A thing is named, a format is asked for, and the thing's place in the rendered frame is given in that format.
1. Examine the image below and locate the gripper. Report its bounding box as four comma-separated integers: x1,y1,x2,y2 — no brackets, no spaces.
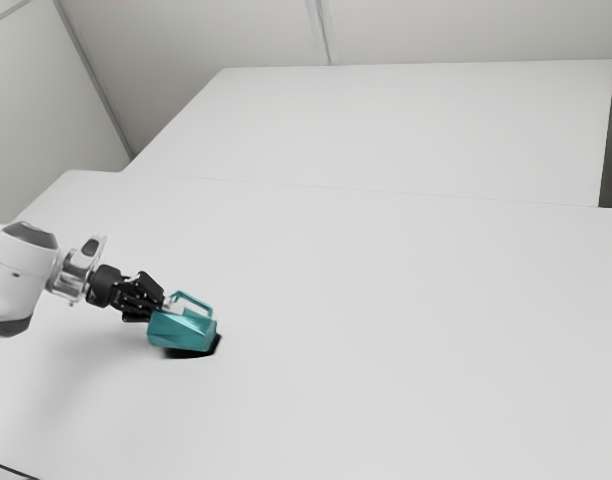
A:
85,264,179,323

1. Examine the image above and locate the teal faceted mug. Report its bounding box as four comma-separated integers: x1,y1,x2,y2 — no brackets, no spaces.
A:
146,289,219,356

